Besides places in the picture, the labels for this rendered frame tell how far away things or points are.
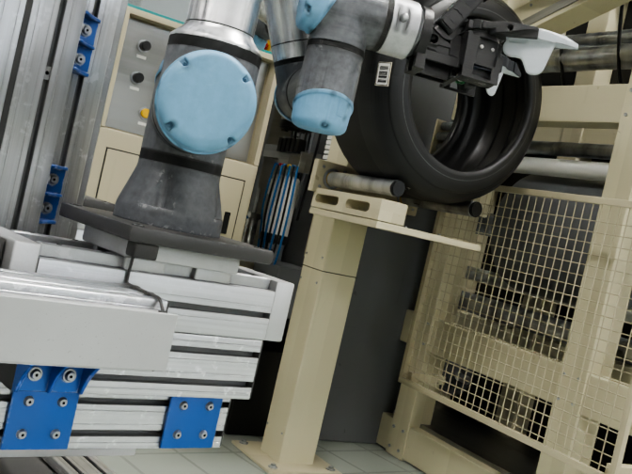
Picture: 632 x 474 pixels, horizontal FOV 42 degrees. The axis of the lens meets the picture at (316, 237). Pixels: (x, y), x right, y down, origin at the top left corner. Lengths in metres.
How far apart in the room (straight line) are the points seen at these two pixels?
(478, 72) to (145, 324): 0.53
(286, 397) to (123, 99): 1.06
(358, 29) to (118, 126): 1.68
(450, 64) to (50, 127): 0.56
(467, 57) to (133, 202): 0.48
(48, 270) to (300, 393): 1.66
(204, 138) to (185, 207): 0.15
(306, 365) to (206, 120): 1.68
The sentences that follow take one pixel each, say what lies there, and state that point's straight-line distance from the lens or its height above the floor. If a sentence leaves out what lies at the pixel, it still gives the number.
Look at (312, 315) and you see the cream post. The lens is 2.56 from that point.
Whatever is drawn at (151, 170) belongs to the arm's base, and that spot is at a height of 0.79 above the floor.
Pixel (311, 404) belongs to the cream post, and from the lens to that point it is 2.65.
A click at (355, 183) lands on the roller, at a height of 0.89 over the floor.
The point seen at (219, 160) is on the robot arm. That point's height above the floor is 0.82.
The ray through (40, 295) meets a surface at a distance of 0.95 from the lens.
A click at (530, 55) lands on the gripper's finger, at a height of 1.04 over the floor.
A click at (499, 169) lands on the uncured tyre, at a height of 1.02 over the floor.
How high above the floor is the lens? 0.78
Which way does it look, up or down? 1 degrees down
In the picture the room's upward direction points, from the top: 13 degrees clockwise
